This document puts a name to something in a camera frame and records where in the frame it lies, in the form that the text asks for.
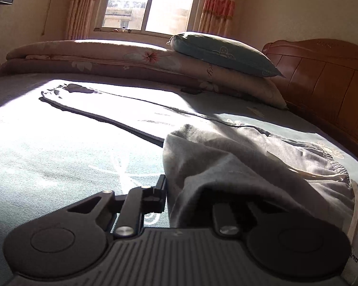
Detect hanging wall cord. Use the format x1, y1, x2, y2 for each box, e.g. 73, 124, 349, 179
41, 0, 53, 37

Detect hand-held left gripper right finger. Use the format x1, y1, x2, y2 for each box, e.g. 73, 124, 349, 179
212, 202, 272, 236

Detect window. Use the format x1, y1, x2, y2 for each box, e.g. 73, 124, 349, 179
103, 0, 201, 35

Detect teal floral bed sheet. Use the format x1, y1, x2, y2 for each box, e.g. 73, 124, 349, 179
0, 73, 358, 275

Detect grey drawstring sweatpants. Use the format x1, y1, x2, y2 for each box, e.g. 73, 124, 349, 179
40, 83, 358, 286

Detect teal pillow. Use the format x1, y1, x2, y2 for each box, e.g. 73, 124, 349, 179
166, 32, 286, 79

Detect folded pink floral quilt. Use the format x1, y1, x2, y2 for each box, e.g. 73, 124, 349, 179
0, 39, 287, 109

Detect wooden bed headboard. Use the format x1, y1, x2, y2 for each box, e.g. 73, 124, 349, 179
262, 39, 358, 167

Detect pink patterned curtain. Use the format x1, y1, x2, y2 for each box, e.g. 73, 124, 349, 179
197, 0, 240, 36
66, 0, 110, 40

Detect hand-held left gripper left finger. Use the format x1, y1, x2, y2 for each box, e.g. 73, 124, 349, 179
66, 175, 168, 239

